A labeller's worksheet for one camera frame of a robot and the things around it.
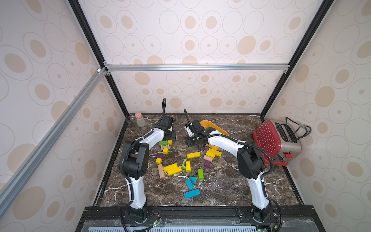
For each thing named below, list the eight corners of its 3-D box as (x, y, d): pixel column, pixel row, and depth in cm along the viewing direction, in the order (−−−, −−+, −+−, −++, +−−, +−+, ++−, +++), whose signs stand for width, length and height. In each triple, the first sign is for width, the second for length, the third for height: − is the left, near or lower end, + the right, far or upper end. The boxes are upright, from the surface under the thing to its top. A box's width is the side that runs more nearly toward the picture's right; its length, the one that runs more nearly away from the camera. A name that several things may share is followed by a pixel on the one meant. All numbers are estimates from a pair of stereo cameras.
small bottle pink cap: (137, 126, 112) (133, 118, 105) (139, 120, 116) (135, 112, 109) (144, 126, 112) (141, 118, 105) (146, 120, 116) (143, 112, 109)
